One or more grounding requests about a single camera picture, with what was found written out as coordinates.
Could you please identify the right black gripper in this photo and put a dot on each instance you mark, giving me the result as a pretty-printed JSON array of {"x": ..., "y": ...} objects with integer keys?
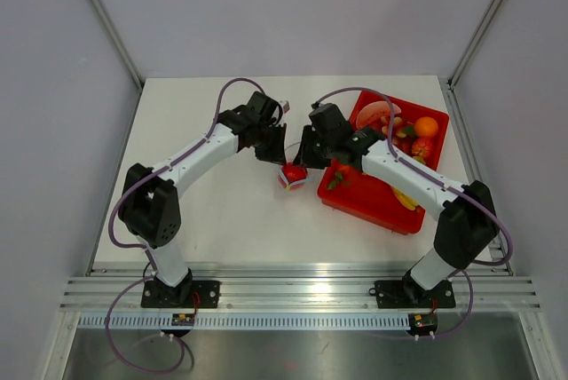
[{"x": 304, "y": 155}]

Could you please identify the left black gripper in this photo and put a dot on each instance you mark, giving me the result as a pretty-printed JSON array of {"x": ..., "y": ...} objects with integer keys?
[{"x": 275, "y": 155}]

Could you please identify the clear zip top bag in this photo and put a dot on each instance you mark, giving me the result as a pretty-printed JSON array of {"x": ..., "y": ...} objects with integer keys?
[{"x": 288, "y": 151}]

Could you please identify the red tomato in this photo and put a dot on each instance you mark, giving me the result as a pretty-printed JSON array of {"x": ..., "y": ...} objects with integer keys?
[{"x": 292, "y": 177}]

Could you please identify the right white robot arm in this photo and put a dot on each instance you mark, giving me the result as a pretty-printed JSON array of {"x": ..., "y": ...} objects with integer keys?
[{"x": 466, "y": 221}]

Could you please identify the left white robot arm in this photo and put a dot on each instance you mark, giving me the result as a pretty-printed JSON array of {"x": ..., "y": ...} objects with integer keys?
[{"x": 150, "y": 202}]

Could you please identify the watermelon slice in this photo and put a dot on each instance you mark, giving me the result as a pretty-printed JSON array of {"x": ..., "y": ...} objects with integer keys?
[{"x": 374, "y": 112}]

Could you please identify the lychee bunch with leaf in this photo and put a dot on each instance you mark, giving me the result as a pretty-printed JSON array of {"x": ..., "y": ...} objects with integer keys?
[{"x": 403, "y": 135}]

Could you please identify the red plastic tray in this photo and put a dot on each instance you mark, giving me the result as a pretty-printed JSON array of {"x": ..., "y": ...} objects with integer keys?
[{"x": 372, "y": 199}]

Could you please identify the orange fruit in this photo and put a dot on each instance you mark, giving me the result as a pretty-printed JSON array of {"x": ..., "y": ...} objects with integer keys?
[{"x": 426, "y": 127}]

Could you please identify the yellow banana bunch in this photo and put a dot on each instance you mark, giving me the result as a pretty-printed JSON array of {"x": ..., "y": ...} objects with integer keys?
[{"x": 407, "y": 202}]

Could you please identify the right circuit board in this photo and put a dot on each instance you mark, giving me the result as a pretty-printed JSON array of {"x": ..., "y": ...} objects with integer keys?
[{"x": 423, "y": 323}]

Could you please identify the circuit board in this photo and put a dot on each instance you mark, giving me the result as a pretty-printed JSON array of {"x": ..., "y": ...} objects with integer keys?
[
  {"x": 423, "y": 323},
  {"x": 183, "y": 319}
]

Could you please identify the left circuit board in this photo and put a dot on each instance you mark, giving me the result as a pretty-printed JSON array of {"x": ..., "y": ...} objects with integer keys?
[{"x": 183, "y": 319}]

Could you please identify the aluminium rail frame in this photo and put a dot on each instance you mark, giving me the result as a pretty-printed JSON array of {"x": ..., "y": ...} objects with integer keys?
[{"x": 299, "y": 288}]

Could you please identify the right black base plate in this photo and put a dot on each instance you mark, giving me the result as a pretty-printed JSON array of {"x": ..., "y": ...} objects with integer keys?
[{"x": 403, "y": 294}]

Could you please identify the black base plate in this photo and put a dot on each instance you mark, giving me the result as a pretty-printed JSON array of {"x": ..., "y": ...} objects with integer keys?
[
  {"x": 403, "y": 294},
  {"x": 197, "y": 294}
]

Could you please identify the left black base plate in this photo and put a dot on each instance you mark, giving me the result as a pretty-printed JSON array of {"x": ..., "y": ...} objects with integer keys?
[{"x": 197, "y": 294}]

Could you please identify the left aluminium corner post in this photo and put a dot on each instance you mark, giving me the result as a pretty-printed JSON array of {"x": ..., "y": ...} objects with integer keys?
[{"x": 117, "y": 43}]

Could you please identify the aluminium corner post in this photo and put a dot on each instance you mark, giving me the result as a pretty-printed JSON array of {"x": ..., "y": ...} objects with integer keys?
[
  {"x": 489, "y": 15},
  {"x": 117, "y": 43}
]

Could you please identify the right aluminium corner post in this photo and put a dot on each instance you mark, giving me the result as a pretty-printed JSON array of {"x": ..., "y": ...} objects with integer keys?
[{"x": 489, "y": 15}]

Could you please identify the white slotted cable duct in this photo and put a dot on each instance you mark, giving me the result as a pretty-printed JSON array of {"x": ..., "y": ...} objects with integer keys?
[{"x": 252, "y": 321}]

